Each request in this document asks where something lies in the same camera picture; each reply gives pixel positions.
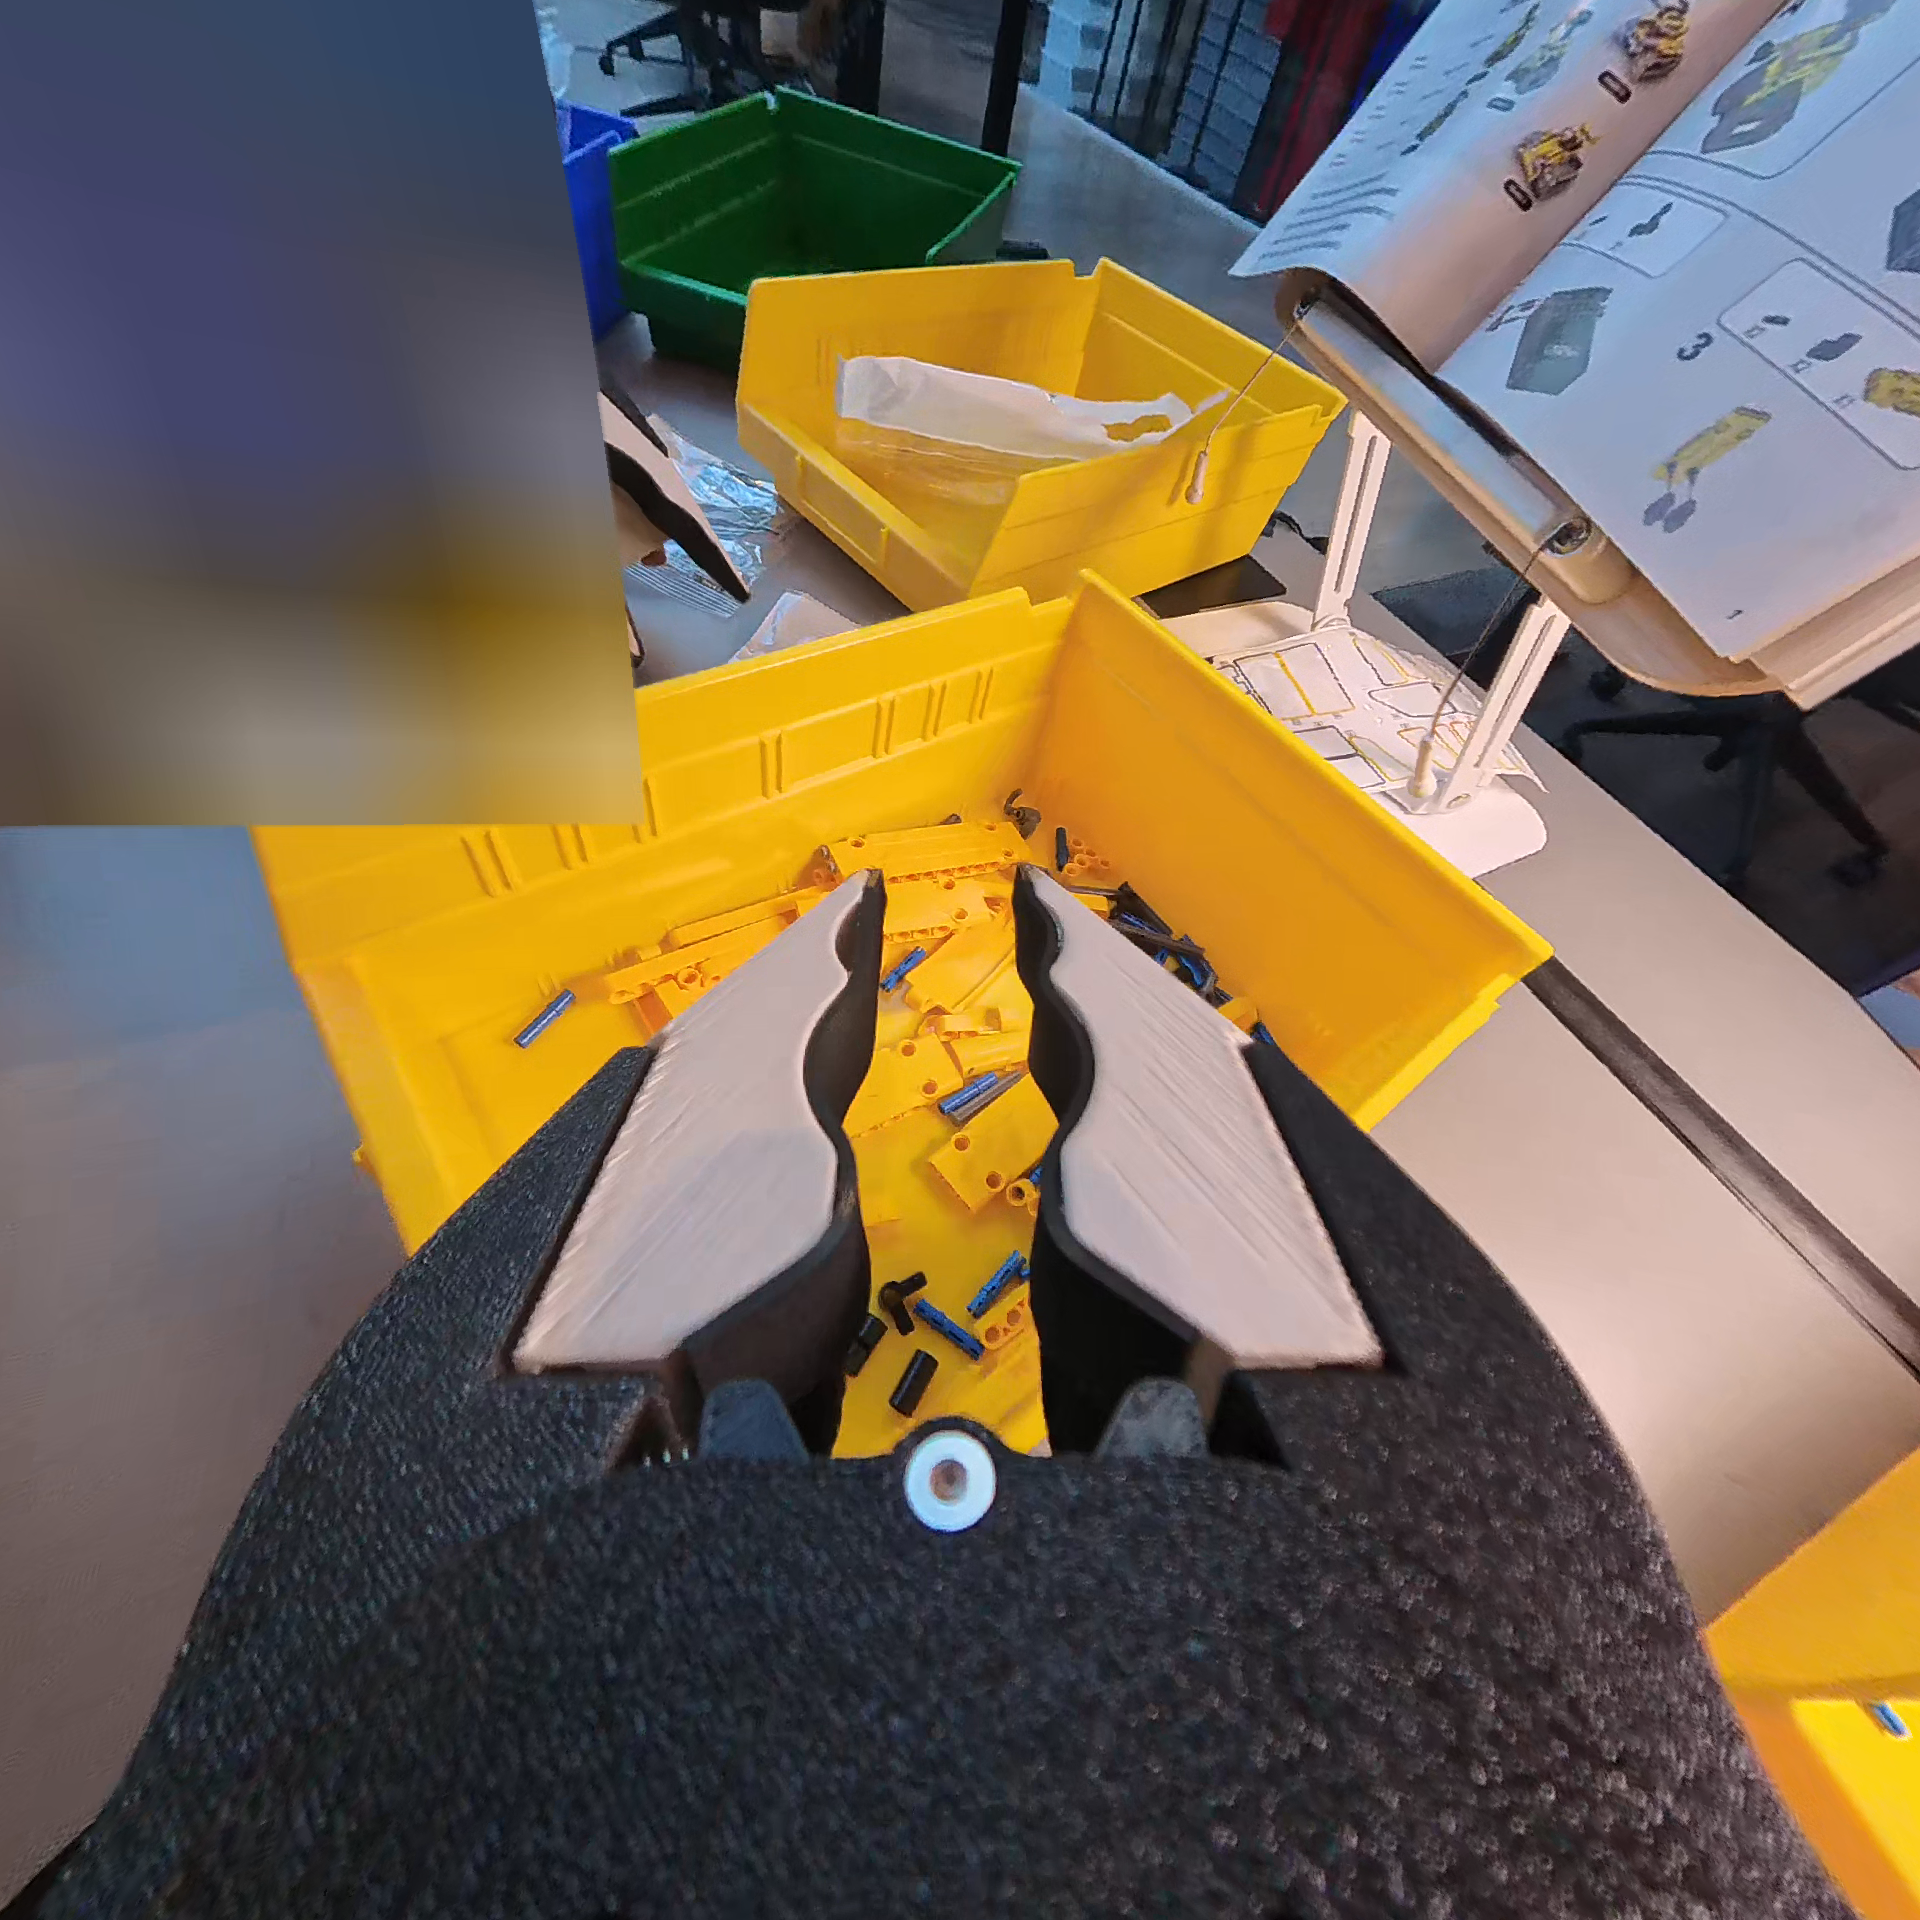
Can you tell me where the beige booklet stand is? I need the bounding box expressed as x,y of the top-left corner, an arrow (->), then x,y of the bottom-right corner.
1275,271 -> 1920,810

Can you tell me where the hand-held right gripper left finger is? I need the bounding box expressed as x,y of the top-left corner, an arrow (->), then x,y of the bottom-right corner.
517,871 -> 890,1413

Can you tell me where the yellow storage bin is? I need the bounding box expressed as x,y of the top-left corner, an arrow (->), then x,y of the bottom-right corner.
736,256 -> 1347,609

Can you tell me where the white printed sheet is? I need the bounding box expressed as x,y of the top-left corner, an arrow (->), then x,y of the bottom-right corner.
1156,593 -> 1549,878

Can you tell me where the shelf of coloured bins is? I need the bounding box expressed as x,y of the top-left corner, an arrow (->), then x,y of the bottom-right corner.
1036,0 -> 1427,216

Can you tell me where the blue storage bin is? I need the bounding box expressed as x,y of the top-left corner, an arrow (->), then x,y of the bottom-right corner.
556,104 -> 638,337

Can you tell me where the green storage bin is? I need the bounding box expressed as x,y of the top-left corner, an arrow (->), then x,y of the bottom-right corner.
611,84 -> 1022,368

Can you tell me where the pile of toy bricks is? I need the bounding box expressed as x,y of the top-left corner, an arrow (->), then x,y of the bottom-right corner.
513,810 -> 1248,1425

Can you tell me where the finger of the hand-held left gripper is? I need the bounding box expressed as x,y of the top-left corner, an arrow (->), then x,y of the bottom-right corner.
602,384 -> 760,605

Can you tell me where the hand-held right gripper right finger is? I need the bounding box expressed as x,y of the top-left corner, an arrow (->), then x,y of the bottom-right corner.
1012,864 -> 1385,1413

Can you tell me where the black chair base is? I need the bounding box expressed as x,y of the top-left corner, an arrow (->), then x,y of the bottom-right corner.
1555,646 -> 1897,902

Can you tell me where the small clear bag white label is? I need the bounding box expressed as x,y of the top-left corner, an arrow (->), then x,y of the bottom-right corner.
616,420 -> 806,617

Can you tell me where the yellow bin with bricks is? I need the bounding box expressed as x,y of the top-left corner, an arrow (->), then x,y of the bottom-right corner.
1713,1530 -> 1920,1920
257,572 -> 1557,1455

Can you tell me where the instruction booklet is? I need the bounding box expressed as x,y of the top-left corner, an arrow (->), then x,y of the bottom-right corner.
1233,0 -> 1920,666

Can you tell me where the grey desk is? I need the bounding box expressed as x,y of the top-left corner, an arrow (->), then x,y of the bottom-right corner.
0,180 -> 1920,1920

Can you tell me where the large clear bag white label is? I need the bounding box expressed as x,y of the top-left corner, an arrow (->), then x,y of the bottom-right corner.
834,354 -> 1233,481

